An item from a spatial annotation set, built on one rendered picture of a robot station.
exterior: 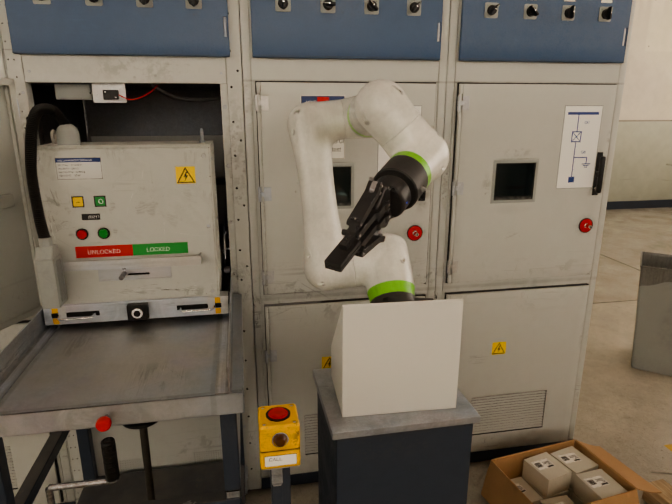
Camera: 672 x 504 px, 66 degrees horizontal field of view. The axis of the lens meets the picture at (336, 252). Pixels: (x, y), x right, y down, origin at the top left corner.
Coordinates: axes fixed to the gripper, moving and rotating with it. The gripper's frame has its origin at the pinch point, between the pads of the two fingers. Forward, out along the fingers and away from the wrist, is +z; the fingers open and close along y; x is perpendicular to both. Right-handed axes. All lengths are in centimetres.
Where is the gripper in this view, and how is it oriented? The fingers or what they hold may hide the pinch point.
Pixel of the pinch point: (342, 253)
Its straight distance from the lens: 84.3
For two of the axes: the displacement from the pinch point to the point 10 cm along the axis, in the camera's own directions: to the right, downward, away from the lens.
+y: -1.0, -7.8, -6.2
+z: -4.8, 5.8, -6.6
